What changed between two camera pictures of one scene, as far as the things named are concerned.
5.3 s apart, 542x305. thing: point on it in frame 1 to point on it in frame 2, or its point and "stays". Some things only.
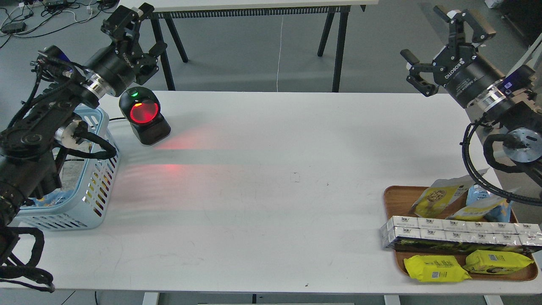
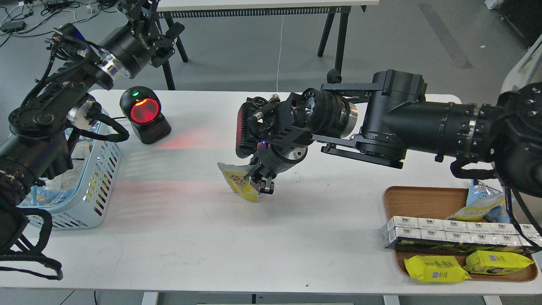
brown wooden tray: x=399 y=201 stays
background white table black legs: x=169 y=9 stays
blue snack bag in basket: x=55 y=198 stays
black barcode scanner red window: x=142 y=107 stays
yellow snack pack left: x=436 y=268 stays
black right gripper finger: x=426 y=88 to x=254 y=174
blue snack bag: x=500 y=214 stays
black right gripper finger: x=482 y=30 to x=267 y=185
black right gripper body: x=465 y=73 to x=271 y=158
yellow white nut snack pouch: x=435 y=201 to x=234 y=175
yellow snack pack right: x=490 y=262 stays
